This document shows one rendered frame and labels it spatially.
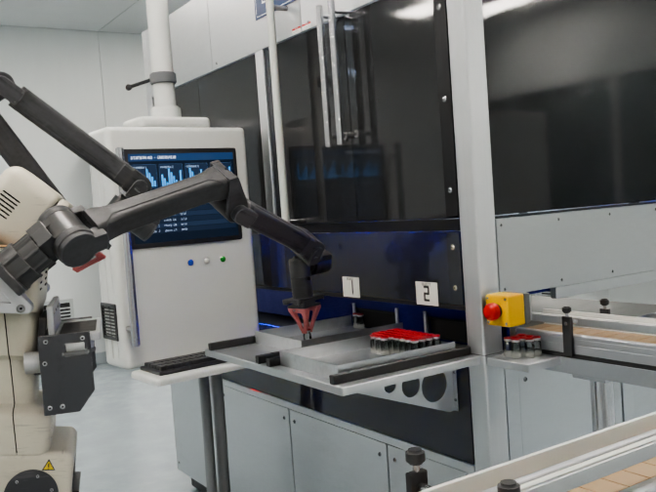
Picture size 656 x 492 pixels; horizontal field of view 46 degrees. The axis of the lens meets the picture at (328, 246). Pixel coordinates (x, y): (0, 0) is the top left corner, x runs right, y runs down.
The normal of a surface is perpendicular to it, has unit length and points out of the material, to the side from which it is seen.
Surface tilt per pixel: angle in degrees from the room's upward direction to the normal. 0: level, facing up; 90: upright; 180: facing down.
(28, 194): 90
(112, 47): 90
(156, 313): 90
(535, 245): 90
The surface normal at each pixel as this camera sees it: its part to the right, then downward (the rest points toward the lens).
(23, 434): 0.27, 0.03
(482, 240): 0.55, 0.00
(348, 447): -0.83, 0.09
